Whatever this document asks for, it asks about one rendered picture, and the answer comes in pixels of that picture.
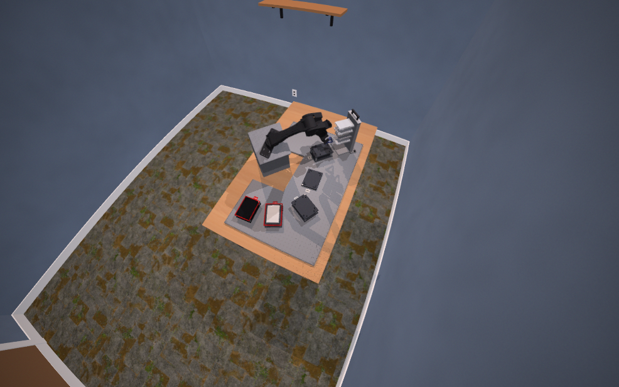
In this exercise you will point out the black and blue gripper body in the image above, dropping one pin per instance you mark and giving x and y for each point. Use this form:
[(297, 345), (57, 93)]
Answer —
[(323, 138)]

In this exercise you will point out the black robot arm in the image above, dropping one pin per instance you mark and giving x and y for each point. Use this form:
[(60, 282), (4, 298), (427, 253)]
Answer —
[(308, 124)]

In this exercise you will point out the white multiwell plate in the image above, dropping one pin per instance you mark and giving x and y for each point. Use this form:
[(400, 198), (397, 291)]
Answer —
[(343, 124)]

